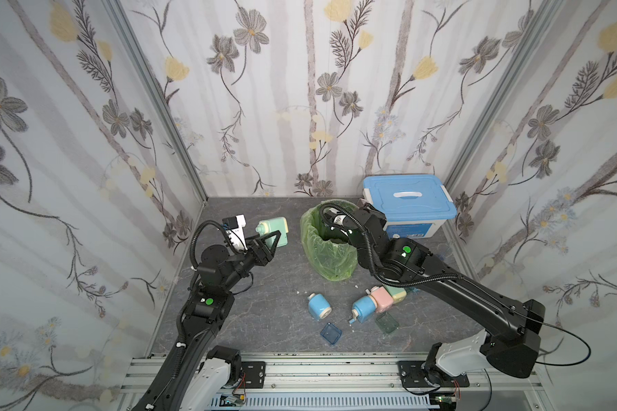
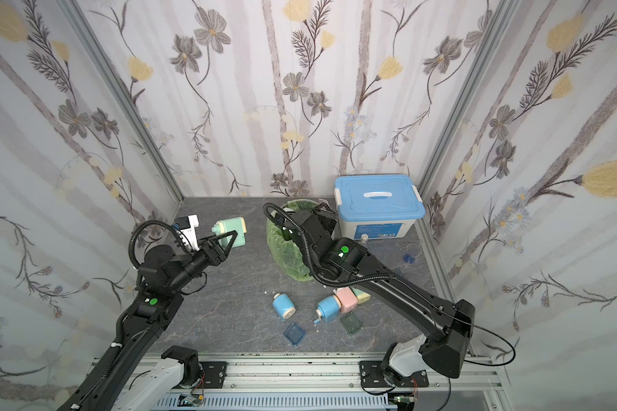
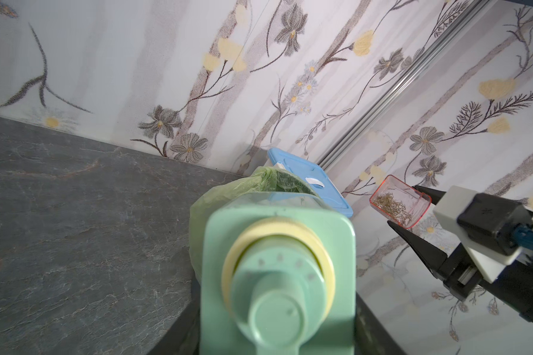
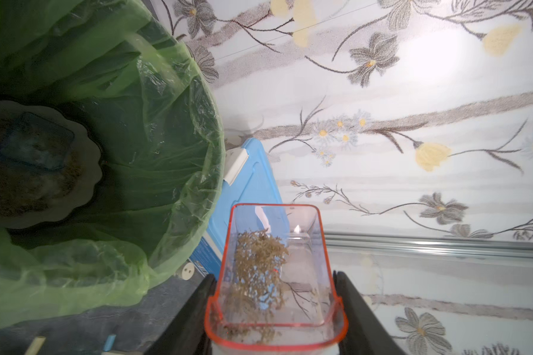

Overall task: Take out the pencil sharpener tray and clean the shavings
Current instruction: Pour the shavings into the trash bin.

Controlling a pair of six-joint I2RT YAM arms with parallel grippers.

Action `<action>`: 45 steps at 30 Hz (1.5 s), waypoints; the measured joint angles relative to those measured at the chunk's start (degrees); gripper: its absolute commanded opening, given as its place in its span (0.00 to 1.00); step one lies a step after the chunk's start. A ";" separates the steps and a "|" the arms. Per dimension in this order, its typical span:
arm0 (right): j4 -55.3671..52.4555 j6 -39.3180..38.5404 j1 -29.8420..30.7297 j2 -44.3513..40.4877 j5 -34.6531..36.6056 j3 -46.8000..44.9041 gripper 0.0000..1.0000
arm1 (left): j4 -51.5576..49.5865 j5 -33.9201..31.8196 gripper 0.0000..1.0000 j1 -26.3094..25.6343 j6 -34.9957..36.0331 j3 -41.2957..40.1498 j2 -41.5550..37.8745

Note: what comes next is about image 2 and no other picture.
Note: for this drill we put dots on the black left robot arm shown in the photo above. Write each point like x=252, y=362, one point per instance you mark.
x=161, y=278

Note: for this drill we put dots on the clear green shavings tray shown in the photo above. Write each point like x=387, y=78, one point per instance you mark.
x=351, y=323

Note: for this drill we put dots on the blue sharpener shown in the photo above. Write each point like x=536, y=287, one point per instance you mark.
x=327, y=310
x=283, y=306

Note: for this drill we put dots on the pink pencil sharpener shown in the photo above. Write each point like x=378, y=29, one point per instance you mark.
x=346, y=298

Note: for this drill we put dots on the blue lidded storage box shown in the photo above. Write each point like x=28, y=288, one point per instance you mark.
x=377, y=206

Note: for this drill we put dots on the green yellow pencil sharpener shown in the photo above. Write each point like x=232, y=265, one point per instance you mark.
x=361, y=296

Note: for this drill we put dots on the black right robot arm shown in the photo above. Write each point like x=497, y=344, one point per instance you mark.
x=446, y=327

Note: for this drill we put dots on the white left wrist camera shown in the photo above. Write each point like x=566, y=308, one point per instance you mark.
x=186, y=225

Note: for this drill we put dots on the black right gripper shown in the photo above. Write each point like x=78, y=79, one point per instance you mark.
x=298, y=223

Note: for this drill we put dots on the green bagged trash bin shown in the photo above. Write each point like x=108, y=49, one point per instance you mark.
x=286, y=253

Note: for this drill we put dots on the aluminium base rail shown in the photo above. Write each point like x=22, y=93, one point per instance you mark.
x=305, y=381

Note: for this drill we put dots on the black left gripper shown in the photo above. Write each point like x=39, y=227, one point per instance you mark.
x=211, y=252

